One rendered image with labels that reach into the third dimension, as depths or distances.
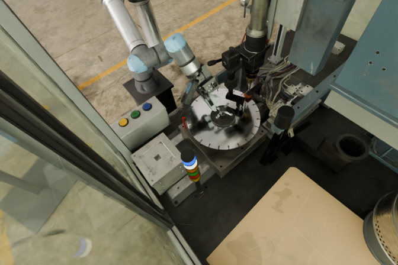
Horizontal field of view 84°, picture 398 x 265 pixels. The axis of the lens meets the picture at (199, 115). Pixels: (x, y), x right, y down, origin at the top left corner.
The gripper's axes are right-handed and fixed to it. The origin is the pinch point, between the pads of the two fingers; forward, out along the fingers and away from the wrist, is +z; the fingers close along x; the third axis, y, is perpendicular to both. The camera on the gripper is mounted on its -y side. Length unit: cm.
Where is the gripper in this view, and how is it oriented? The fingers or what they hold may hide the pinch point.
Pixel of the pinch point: (212, 109)
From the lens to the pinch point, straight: 98.7
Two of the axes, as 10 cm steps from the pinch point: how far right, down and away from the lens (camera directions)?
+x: -3.7, -3.3, 8.7
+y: 7.8, -6.2, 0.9
